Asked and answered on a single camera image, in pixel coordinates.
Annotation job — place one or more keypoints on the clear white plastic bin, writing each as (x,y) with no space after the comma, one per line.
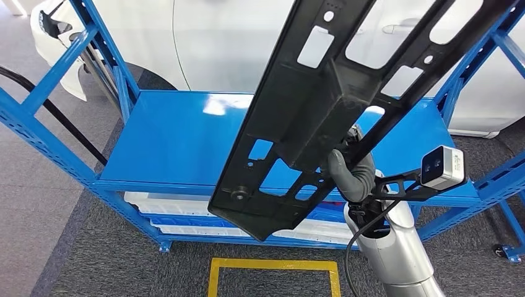
(172,207)

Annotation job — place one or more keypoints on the grey metal stand pole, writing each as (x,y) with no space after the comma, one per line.
(93,67)

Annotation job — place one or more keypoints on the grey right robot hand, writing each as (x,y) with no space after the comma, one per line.
(342,176)

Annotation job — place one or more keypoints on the blue metal shelf rack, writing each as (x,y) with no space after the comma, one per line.
(172,135)

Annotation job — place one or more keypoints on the white car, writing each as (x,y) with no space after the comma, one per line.
(225,41)

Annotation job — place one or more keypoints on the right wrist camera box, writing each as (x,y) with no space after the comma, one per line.
(447,168)

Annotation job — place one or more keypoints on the blue plastic bin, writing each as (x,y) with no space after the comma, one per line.
(324,215)

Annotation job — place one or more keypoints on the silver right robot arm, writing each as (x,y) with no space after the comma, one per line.
(393,254)

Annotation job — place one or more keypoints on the long black plastic car part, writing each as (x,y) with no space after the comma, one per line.
(311,114)

